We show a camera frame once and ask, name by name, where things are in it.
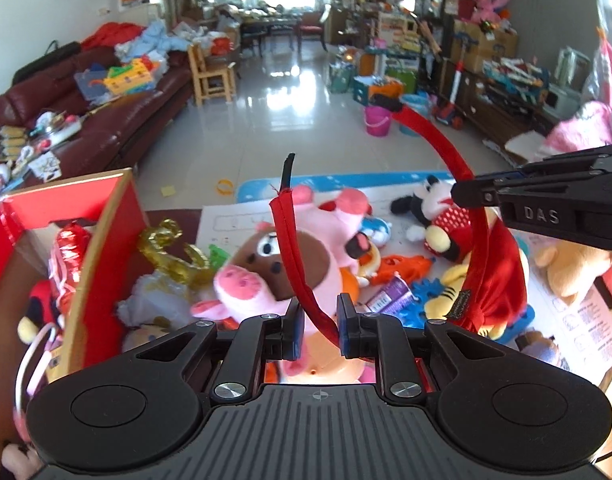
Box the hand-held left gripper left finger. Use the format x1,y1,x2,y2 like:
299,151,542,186
134,298,307,406

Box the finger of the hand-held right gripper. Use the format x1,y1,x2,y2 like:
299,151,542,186
451,174,505,209
475,142,612,196

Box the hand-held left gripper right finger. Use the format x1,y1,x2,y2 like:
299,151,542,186
336,293,508,407

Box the red cloth bag with strap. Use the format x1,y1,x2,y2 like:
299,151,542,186
268,92,532,361

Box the red cardboard box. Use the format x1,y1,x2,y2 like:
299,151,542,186
0,167,151,461

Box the polka dot mouse plush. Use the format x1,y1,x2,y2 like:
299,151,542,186
390,175,479,264

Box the pink fluffy cloth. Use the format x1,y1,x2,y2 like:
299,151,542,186
543,100,612,157

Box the peach plastic toy head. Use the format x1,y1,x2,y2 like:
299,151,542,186
278,357,363,386

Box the flat cardboard sheet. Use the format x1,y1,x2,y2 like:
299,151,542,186
483,130,553,167

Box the orange ball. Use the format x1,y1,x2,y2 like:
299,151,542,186
340,267,361,302

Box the yellow bear plush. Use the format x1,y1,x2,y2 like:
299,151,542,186
533,237,612,307

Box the purple carton box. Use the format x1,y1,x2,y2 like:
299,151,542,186
366,272,417,317

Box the brown cow plush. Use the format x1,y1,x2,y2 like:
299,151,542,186
191,220,347,341

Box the white appliance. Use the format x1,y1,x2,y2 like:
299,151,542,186
548,47,593,117

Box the orange plastic toy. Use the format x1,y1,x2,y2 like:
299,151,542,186
371,254,435,287

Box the low wooden cabinet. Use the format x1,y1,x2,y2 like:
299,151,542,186
438,60,563,142

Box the yellow tiger plush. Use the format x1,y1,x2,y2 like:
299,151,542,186
425,260,529,341

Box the red kids scooter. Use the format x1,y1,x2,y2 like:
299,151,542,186
432,32,480,132

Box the blue plastic toy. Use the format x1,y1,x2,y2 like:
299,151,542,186
411,279,453,319

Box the blue plastic basin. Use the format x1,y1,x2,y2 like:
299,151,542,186
398,93,433,137

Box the blue white cat figure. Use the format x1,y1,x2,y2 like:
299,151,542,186
360,216,393,249

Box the green plastic toy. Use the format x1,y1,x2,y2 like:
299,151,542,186
208,243,233,272

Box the pink bucket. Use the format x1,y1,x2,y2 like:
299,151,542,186
364,105,393,137

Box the white paper sheet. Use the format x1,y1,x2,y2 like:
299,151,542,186
196,202,274,261

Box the brown blue plush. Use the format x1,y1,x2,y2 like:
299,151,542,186
515,329,563,367

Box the blue play mat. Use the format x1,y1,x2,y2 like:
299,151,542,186
235,170,457,207

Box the blue storage crate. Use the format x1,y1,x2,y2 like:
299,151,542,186
353,75,405,107

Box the clear plastic bag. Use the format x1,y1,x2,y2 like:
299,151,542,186
117,269,223,342

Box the brown cardboard boxes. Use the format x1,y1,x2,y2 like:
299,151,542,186
450,17,520,74

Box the tan plush toy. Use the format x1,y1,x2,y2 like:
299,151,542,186
122,317,173,354

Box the gold foil balloon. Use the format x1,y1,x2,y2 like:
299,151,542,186
138,219,213,287

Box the colourful toy play set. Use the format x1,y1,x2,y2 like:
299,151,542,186
370,10,423,77

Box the teal gift bag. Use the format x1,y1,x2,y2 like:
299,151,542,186
328,62,357,94

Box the pink rabbit plush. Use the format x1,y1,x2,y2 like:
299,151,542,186
473,0,513,27

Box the dark wooden chair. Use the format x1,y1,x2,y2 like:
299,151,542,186
298,12,333,52

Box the red foil balloon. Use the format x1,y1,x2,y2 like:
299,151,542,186
48,222,94,311

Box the black red mouse plush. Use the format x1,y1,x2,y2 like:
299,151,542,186
17,280,62,347

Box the dark dining table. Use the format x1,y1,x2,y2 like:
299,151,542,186
238,15,307,57

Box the dark red leather sofa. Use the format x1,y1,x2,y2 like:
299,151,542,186
0,42,197,198

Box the light wooden chair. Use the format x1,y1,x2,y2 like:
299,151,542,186
187,42,237,107

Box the pink white hoop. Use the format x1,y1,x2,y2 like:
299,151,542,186
13,322,57,443

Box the yellow toy construction set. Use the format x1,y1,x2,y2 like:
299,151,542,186
103,56,163,97

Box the light blue cloth pile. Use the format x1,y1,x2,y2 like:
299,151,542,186
114,20,197,67

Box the red blanket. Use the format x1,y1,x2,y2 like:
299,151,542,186
80,22,149,52

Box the black bag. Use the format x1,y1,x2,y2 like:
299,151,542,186
12,40,82,86

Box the beige ring toy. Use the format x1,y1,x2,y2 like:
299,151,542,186
353,245,385,287

